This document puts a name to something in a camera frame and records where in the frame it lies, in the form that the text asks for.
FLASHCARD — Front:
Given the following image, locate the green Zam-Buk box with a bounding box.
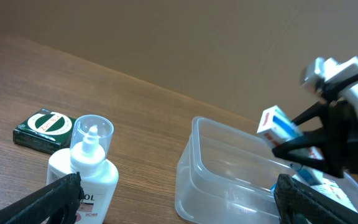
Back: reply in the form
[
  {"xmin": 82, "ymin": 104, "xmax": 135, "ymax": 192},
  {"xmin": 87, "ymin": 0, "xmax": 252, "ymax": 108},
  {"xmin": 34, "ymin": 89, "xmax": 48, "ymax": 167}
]
[{"xmin": 13, "ymin": 108, "xmax": 76, "ymax": 155}]

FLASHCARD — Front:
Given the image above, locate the white medicine box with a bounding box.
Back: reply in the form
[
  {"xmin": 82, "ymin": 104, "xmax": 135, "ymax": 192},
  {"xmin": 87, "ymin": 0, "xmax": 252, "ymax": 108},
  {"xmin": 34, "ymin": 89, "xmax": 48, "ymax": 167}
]
[{"xmin": 292, "ymin": 174, "xmax": 357, "ymax": 212}]

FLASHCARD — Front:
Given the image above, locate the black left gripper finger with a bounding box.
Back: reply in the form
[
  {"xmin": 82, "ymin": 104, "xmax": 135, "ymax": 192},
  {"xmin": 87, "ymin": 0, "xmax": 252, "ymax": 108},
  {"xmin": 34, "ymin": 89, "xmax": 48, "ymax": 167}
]
[{"xmin": 0, "ymin": 172, "xmax": 85, "ymax": 224}]

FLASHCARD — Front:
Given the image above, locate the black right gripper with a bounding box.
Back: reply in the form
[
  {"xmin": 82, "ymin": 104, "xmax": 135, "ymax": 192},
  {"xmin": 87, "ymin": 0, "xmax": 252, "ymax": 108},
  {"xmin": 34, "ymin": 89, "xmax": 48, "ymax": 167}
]
[{"xmin": 272, "ymin": 101, "xmax": 358, "ymax": 224}]

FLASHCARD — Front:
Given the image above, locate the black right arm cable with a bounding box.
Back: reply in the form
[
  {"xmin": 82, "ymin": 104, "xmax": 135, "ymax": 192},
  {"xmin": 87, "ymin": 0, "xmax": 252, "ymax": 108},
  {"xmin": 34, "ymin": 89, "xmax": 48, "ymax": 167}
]
[{"xmin": 321, "ymin": 66, "xmax": 358, "ymax": 94}]

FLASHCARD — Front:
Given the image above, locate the white Panadol box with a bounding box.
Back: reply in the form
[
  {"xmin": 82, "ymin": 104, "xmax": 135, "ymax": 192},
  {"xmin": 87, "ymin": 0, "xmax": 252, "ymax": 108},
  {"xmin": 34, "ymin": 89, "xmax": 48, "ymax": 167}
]
[{"xmin": 255, "ymin": 105, "xmax": 324, "ymax": 186}]

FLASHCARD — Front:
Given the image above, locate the clear plastic container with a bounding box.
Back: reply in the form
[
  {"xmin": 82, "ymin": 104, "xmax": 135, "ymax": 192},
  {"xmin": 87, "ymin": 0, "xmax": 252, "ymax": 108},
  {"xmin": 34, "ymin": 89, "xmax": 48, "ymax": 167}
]
[{"xmin": 174, "ymin": 116, "xmax": 358, "ymax": 224}]

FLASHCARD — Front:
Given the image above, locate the blue VapoDrops box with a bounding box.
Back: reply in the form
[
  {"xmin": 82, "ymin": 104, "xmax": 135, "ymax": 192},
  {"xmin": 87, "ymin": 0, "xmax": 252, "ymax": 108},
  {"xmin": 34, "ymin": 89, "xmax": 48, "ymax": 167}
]
[{"xmin": 270, "ymin": 184, "xmax": 277, "ymax": 194}]

